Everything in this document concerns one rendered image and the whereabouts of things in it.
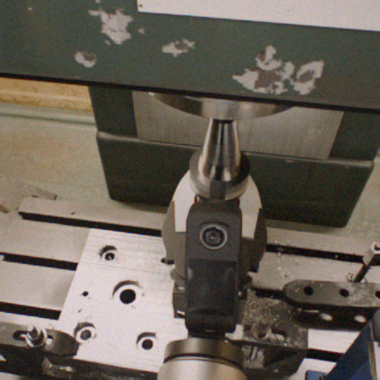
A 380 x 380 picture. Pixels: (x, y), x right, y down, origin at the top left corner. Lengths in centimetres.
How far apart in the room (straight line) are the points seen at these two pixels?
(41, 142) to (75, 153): 14
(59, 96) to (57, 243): 79
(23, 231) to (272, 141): 58
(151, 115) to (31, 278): 43
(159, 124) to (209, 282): 70
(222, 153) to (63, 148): 118
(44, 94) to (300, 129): 96
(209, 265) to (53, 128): 133
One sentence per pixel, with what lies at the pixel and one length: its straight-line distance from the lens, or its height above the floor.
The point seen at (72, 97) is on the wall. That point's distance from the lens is 161.
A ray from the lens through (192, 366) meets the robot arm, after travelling 37.
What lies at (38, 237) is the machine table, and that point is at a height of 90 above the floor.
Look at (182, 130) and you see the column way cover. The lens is 104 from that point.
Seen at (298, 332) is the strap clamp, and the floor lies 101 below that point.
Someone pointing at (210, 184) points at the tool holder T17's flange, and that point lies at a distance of 45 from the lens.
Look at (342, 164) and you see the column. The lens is 113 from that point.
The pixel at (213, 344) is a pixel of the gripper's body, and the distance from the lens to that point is 38.
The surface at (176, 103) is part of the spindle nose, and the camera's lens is 32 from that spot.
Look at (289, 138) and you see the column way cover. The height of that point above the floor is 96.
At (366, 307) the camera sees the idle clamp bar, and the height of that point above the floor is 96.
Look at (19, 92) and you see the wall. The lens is 169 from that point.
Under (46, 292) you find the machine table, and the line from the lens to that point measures 89.
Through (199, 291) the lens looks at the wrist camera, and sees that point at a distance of 38.
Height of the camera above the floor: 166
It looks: 51 degrees down
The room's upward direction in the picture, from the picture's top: straight up
